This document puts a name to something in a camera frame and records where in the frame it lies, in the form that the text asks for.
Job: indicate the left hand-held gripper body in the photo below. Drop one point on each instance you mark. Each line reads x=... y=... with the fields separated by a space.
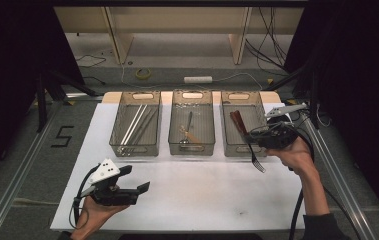
x=105 y=170

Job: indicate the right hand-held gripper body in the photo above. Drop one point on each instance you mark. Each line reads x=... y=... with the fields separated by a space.
x=278 y=136

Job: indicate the smoky transparent plastic bin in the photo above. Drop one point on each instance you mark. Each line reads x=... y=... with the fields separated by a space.
x=233 y=141
x=117 y=133
x=203 y=116

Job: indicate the metal spoon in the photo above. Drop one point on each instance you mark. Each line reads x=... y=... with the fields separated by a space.
x=189 y=121

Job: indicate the person's right hand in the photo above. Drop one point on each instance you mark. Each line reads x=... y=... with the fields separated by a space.
x=295 y=156

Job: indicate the person's left hand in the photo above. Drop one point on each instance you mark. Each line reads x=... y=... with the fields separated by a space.
x=92 y=215

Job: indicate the yellow tape piece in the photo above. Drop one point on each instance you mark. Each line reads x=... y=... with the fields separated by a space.
x=291 y=101
x=71 y=103
x=270 y=81

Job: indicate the black metal stand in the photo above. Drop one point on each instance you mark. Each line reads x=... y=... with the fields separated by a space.
x=314 y=96
x=41 y=106

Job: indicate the white power strip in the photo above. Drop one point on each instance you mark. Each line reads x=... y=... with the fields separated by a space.
x=198 y=79

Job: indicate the yellow tape roll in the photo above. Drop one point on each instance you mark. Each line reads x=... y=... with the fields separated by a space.
x=137 y=74

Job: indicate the dark curtain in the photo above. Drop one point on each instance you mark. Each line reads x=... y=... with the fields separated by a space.
x=10 y=66
x=360 y=83

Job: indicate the light wooden shelf unit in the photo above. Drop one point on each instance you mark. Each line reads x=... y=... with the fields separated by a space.
x=177 y=20

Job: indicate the aluminium floor rail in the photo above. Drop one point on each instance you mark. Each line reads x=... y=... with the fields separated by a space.
x=17 y=186
x=340 y=180

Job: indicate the black frame bar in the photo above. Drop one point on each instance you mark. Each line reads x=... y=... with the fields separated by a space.
x=177 y=3

